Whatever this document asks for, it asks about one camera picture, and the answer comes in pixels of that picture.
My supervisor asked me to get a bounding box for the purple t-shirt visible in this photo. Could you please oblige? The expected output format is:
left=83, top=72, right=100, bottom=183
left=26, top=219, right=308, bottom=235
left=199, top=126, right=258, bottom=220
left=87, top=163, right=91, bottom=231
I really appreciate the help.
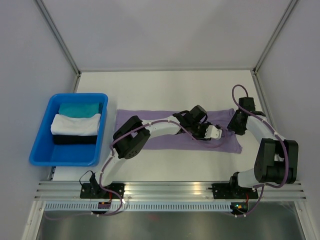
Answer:
left=114, top=108, right=243, bottom=154

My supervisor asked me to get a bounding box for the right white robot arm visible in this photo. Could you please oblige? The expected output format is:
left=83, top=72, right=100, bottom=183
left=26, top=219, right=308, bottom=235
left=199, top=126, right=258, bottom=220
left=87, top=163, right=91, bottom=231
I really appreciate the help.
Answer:
left=227, top=97, right=299, bottom=198

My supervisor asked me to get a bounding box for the teal rolled t-shirt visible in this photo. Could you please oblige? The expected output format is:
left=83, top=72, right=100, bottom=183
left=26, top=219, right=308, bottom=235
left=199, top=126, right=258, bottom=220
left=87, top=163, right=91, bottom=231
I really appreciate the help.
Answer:
left=58, top=102, right=100, bottom=118

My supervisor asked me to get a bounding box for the white rolled t-shirt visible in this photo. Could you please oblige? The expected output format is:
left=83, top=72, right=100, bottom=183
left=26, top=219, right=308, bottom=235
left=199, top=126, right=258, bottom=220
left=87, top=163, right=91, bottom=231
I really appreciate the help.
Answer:
left=50, top=113, right=101, bottom=137

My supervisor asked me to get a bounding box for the black rolled t-shirt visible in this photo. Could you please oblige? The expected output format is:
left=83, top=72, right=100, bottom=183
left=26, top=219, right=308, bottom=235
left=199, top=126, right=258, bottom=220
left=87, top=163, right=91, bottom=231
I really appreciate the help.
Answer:
left=52, top=135, right=98, bottom=145

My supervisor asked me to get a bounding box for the blue plastic bin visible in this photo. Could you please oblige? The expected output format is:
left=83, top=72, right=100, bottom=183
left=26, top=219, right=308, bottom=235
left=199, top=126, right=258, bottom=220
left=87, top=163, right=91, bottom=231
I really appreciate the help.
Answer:
left=29, top=93, right=108, bottom=167

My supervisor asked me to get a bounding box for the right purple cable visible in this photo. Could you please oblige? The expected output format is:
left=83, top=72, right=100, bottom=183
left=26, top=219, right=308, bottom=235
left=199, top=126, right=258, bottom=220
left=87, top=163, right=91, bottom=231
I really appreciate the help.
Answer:
left=231, top=84, right=291, bottom=216

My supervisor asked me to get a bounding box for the purple cable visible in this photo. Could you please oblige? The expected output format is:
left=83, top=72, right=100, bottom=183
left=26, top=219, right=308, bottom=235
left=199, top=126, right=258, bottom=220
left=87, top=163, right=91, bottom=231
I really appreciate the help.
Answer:
left=99, top=115, right=227, bottom=193
left=231, top=84, right=291, bottom=216

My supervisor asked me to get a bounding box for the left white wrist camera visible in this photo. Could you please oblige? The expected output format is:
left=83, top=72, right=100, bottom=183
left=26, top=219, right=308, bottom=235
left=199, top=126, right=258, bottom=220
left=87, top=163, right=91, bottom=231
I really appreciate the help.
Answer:
left=204, top=125, right=222, bottom=140

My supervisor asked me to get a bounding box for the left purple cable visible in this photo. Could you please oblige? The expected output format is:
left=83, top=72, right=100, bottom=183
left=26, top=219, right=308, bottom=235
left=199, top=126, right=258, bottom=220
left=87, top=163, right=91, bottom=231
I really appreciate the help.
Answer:
left=99, top=115, right=227, bottom=193

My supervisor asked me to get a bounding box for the right aluminium frame post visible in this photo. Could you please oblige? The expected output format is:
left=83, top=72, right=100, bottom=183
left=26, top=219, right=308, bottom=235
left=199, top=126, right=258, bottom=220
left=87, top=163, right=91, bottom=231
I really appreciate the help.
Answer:
left=252, top=0, right=300, bottom=75

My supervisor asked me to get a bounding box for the aluminium frame post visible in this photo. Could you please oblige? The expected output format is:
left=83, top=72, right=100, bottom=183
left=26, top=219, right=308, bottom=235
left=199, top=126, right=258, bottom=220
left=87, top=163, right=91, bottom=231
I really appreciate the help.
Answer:
left=252, top=0, right=300, bottom=75
left=33, top=0, right=81, bottom=76

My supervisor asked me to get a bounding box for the aluminium rail base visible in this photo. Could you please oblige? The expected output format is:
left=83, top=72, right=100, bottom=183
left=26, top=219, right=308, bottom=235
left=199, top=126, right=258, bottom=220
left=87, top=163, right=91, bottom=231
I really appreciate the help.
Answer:
left=33, top=181, right=307, bottom=202

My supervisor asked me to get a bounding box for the slotted white cable duct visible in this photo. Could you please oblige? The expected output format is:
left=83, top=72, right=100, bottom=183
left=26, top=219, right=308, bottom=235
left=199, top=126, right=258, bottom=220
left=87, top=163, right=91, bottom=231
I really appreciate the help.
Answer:
left=44, top=201, right=248, bottom=212

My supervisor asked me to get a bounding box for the left aluminium frame post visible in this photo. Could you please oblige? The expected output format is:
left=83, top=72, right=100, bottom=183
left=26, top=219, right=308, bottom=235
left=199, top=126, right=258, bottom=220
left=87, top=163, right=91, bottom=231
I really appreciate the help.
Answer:
left=33, top=0, right=81, bottom=76

